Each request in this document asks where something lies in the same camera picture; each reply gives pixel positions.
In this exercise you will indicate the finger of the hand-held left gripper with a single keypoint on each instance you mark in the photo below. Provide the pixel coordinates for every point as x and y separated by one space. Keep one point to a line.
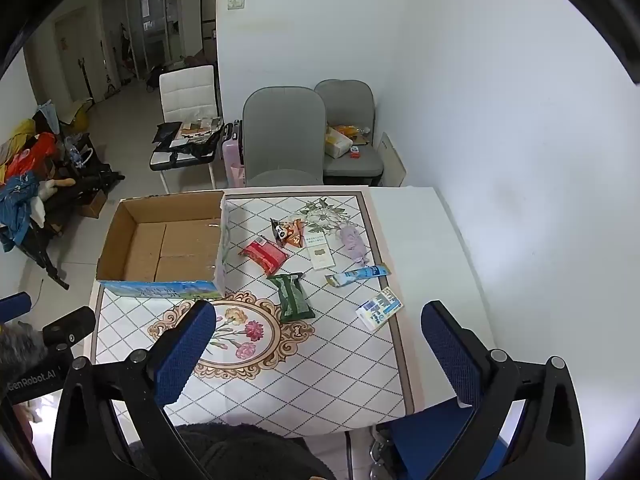
70 325
15 305

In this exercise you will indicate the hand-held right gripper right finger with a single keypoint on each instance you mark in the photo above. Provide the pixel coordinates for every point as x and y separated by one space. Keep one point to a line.
447 350

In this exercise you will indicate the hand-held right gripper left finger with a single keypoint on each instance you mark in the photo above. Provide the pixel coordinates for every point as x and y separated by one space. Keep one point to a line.
185 350

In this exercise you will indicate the white and blue tissue pack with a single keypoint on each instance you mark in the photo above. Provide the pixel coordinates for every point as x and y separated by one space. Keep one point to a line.
378 309

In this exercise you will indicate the blue tube packet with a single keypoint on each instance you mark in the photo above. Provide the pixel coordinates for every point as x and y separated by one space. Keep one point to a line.
357 275

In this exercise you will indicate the green tissue packet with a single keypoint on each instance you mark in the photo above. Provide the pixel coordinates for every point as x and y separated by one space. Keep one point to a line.
291 299

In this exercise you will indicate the red snack packet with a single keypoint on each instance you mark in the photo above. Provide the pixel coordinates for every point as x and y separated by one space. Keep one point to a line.
262 255

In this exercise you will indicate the purple cloth pouch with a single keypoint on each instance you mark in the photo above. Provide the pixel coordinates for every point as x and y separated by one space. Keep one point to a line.
350 240

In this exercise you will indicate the orange and black snack packet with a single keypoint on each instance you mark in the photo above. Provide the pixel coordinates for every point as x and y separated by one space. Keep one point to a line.
286 232

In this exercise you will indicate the white cigarette box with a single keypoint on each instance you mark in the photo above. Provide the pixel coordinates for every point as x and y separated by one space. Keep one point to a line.
320 252

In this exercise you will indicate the person's left forearm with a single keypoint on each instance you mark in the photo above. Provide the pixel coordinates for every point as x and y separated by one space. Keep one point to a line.
17 350

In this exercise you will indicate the blue office chair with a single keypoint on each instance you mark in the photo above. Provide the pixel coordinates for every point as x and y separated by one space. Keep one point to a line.
430 440

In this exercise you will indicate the blue cloth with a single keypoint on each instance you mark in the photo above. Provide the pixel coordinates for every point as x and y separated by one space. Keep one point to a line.
17 200

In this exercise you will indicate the person's dark fleece clothing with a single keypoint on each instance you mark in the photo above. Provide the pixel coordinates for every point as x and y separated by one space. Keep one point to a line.
240 452

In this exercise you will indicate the small cardboard box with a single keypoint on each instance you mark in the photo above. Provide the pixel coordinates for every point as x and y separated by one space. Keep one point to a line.
94 205

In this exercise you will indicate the floral patterned table mat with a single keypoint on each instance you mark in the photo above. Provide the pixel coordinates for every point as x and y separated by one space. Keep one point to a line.
325 360

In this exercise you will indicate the beige plush toy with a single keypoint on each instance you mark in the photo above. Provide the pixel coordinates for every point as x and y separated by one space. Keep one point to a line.
57 183

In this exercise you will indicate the black bench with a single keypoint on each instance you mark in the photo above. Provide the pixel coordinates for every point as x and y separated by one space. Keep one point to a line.
75 190

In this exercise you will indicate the red cloth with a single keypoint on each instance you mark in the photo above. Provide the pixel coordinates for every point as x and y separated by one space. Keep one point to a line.
35 152

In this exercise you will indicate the yellow cloth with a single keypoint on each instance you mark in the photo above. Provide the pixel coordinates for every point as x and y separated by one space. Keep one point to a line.
17 132

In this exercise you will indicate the yellow bag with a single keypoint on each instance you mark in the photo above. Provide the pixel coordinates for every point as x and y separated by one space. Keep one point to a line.
82 120

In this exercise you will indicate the white board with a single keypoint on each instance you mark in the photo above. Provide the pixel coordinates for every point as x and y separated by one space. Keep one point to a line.
392 160

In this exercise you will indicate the pink suitcase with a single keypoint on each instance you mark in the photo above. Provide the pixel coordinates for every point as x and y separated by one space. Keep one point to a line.
231 157

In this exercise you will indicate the black suitcase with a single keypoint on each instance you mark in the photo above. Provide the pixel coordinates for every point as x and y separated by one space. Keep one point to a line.
238 140

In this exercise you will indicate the small red box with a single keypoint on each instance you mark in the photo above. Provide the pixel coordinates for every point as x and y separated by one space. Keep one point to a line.
355 153

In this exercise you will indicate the stack of papers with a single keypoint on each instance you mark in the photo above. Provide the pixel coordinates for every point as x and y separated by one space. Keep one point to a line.
202 127

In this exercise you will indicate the grey chair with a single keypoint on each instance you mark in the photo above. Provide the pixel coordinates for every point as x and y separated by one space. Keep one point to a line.
350 102
282 130

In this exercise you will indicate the wooden door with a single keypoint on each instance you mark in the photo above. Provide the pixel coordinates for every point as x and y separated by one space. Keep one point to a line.
72 55

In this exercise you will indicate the white padded chair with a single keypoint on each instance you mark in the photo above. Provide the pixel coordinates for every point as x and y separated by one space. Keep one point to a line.
187 90

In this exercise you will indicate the black floor bag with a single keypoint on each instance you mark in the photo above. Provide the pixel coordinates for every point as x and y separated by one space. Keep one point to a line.
157 77

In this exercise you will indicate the light switch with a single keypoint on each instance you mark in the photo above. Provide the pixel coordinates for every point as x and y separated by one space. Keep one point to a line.
236 2

